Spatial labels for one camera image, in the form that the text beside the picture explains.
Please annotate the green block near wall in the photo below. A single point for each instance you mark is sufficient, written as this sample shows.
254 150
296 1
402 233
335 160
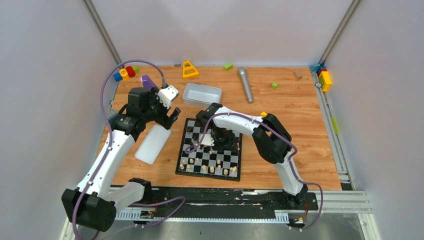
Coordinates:
228 66

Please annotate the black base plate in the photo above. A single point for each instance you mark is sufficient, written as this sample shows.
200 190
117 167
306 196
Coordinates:
225 203

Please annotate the silver microphone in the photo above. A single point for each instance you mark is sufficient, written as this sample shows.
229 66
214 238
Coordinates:
242 73

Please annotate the black white chessboard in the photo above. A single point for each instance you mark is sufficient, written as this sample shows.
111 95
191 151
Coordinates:
205 162

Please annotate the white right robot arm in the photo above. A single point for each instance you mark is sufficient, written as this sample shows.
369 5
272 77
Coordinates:
218 125

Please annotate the red cylinder block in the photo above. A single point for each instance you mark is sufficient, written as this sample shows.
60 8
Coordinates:
130 71

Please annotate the stacked coloured blocks right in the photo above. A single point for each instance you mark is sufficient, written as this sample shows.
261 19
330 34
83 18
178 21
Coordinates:
323 76

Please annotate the yellow triangular toy block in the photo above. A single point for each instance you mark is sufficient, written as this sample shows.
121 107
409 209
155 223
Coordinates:
189 70

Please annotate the white rectangular box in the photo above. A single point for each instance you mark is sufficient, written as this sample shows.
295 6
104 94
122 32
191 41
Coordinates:
201 96

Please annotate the blue toy block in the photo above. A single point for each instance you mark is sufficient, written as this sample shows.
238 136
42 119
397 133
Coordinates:
117 77

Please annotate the purple metronome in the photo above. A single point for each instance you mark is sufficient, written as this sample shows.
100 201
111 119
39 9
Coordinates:
147 82

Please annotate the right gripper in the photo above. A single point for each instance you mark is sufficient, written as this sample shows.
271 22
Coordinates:
232 144

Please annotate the yellow cylinder block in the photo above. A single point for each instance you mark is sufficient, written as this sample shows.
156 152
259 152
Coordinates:
124 74

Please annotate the green block in corner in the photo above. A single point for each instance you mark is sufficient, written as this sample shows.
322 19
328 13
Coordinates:
136 69

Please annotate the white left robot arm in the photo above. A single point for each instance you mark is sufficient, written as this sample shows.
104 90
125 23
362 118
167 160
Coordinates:
91 204

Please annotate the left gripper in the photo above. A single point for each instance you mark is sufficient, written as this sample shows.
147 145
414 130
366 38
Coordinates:
168 120

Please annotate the brown wooden block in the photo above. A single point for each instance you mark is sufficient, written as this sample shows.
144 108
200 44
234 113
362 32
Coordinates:
297 74

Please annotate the white box lid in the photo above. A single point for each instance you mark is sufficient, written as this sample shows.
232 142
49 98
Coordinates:
152 144

